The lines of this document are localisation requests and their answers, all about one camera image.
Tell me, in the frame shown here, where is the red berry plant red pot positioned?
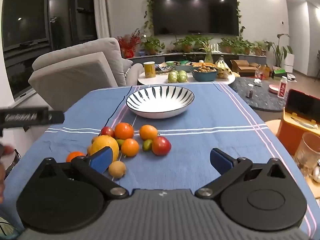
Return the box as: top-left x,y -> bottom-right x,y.
117,29 -> 144,58

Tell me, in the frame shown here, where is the white bottle red label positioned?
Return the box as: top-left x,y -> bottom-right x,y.
277,76 -> 288,98

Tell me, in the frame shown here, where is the dark marble round table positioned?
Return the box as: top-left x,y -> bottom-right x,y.
229,76 -> 292,112

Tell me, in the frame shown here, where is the green box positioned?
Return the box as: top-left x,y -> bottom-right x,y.
272,69 -> 288,80

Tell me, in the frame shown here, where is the clear glass cup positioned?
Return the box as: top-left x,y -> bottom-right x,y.
295,132 -> 320,177

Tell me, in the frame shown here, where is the white tall appliance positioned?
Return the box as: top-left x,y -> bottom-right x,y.
284,52 -> 295,73

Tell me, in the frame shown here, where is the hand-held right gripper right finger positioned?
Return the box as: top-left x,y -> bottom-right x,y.
195,148 -> 290,200

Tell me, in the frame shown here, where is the white round coffee table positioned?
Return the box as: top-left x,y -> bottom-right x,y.
137,69 -> 236,87

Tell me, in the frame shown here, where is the pile of small longans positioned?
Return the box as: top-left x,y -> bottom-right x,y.
194,66 -> 217,73

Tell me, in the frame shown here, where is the green potted plant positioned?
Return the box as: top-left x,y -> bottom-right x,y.
172,35 -> 200,53
237,40 -> 255,55
141,37 -> 165,55
254,41 -> 269,56
219,37 -> 239,54

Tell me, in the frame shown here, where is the pack of green apples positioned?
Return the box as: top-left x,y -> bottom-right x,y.
167,70 -> 188,84

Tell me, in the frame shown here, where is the round wooden stool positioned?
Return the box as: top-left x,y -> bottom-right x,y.
265,120 -> 283,137

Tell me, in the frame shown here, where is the glass vase with green plant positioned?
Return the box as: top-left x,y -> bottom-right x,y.
196,39 -> 220,64

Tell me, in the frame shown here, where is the person's left hand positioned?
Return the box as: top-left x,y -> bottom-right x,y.
0,144 -> 15,204

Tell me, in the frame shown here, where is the beige fabric sofa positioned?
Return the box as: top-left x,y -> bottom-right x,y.
28,37 -> 144,112

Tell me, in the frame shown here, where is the blue striped tablecloth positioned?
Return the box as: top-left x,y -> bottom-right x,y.
0,83 -> 317,240

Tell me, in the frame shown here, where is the teal blue bowl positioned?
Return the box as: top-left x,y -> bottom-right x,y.
191,68 -> 218,82

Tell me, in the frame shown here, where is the black framed window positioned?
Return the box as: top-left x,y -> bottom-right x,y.
0,0 -> 99,103

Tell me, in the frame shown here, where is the open cardboard box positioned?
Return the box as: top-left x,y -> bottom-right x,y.
230,59 -> 259,77

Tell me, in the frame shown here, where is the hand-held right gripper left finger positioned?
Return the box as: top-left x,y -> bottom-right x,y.
31,146 -> 129,200

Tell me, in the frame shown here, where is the light curtain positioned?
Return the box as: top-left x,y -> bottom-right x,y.
94,0 -> 110,40

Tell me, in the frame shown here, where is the yellow canister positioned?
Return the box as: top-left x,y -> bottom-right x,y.
143,61 -> 157,78

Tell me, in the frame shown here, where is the orange storage case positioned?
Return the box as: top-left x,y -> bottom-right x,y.
276,89 -> 320,155

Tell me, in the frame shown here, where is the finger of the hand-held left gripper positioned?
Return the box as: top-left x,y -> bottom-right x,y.
48,111 -> 65,125

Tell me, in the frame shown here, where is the clear plastic snack bag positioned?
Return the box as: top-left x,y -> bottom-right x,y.
255,65 -> 272,80

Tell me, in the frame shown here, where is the tall leafy floor plant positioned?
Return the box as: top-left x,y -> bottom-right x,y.
265,34 -> 293,69

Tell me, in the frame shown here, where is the pile of snack wrappers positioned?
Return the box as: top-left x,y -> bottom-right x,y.
154,61 -> 175,74

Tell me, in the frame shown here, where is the bunch of bananas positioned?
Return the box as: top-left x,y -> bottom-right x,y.
214,56 -> 234,78

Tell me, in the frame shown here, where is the large red apple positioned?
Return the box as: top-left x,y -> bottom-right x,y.
152,136 -> 172,156

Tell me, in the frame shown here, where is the orange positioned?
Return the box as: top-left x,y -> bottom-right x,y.
66,151 -> 87,163
114,122 -> 135,140
139,125 -> 158,141
121,138 -> 140,157

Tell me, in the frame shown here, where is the small red apple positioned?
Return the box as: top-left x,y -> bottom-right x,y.
100,126 -> 115,138

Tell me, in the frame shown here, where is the grey television cabinet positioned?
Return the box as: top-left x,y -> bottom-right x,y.
126,51 -> 268,67

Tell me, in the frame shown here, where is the white bowl with dark stripes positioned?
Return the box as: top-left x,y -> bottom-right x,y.
126,86 -> 195,119

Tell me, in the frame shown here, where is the grey sofa pillow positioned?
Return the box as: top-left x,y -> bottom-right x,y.
120,57 -> 134,75

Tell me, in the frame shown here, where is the black wall television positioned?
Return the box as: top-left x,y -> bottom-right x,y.
152,0 -> 240,36

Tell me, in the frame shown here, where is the yellow mango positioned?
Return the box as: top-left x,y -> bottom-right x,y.
89,135 -> 120,163

